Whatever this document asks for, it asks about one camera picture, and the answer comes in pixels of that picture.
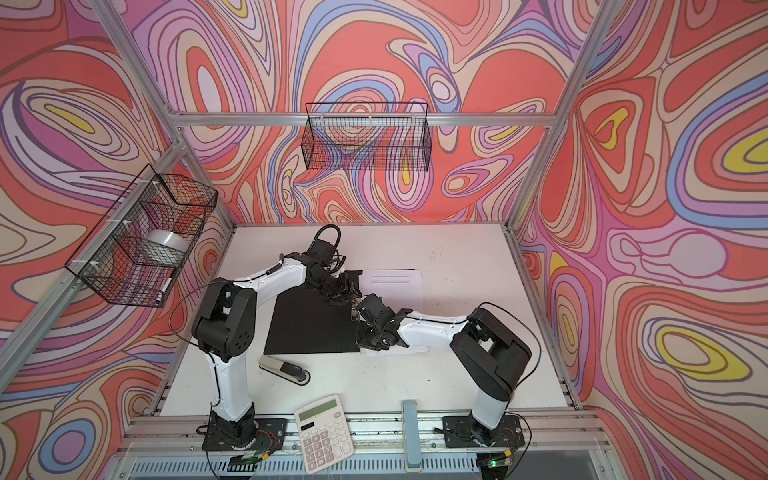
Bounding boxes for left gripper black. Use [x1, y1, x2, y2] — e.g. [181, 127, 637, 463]
[310, 271, 364, 307]

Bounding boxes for printed paper sheets stack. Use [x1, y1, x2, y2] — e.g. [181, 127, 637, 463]
[358, 268, 430, 356]

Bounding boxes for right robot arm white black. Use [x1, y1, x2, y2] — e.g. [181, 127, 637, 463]
[353, 294, 533, 434]

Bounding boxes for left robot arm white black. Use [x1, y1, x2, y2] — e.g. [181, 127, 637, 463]
[191, 224, 360, 427]

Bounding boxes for black grey stapler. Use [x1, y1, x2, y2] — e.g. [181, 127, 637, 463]
[258, 355, 311, 386]

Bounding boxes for white desk calculator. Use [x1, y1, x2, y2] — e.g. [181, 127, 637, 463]
[294, 394, 354, 475]

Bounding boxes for silver tape roll in basket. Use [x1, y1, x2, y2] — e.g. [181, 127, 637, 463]
[141, 229, 189, 267]

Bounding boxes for aluminium frame rail front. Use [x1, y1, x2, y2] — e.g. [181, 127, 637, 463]
[105, 410, 629, 479]

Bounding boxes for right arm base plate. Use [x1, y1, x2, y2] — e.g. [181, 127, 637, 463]
[439, 415, 526, 451]

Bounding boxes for black wire basket back wall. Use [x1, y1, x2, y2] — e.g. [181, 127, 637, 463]
[301, 100, 432, 172]

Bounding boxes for black wire basket wall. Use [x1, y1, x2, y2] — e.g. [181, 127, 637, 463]
[66, 165, 218, 308]
[301, 100, 432, 172]

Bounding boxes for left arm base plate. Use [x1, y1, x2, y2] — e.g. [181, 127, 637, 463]
[202, 417, 288, 453]

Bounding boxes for black wire basket left wall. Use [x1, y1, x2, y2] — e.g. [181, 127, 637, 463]
[66, 165, 218, 308]

